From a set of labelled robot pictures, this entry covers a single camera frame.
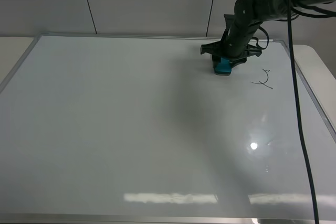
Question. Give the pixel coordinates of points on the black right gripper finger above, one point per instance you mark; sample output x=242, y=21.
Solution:
x=237, y=62
x=216, y=60

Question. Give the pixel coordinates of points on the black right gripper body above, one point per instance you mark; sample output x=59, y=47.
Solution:
x=234, y=44

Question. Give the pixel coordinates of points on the teal whiteboard eraser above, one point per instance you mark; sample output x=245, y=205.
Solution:
x=223, y=68

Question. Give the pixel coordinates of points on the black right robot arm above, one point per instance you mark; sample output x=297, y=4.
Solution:
x=248, y=17

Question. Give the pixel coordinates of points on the black marker scribble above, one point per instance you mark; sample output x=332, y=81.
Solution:
x=264, y=81

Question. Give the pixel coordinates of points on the white whiteboard with aluminium frame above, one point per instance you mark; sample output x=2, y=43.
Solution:
x=140, y=130

